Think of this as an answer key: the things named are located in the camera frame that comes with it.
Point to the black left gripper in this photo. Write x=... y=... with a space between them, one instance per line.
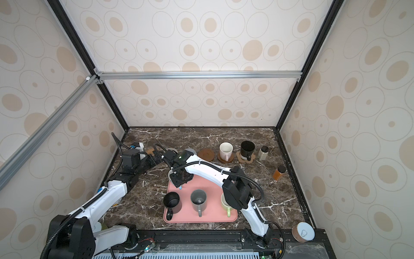
x=153 y=162

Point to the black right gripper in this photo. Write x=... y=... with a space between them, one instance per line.
x=176 y=182

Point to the light grey woven coaster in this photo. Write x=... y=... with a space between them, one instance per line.
x=173 y=150

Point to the brown wooden coaster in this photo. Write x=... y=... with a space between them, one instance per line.
x=206 y=154
x=223 y=161

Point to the white pink mug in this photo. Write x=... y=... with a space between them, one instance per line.
x=225 y=150

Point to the black mug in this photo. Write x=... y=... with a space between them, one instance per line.
x=172 y=203
x=247 y=149

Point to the brown paw shaped coaster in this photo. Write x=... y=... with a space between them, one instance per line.
x=243 y=160

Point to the blue mug white inside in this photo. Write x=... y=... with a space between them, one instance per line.
x=171 y=176

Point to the woven tan round coaster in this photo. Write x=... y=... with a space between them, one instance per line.
x=150 y=151

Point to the blue grey round coaster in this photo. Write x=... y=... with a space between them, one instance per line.
x=191 y=150

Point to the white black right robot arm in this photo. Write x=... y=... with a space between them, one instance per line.
x=240 y=192

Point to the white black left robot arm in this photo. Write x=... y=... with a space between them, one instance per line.
x=106 y=200

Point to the grey mug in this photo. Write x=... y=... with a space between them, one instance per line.
x=199 y=201

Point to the pink rectangular tray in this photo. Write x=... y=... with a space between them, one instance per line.
x=213 y=212

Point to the light green mug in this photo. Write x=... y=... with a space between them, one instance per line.
x=226 y=206

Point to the small olive bottle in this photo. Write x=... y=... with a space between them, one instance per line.
x=263 y=153

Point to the small amber bottle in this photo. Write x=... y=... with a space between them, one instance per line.
x=279 y=172

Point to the diagonal aluminium bar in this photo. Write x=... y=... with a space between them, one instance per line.
x=20 y=157

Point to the horizontal aluminium bar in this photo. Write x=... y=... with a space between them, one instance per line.
x=175 y=75

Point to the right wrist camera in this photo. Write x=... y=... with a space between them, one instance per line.
x=174 y=159

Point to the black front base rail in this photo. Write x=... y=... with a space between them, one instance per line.
x=189 y=244

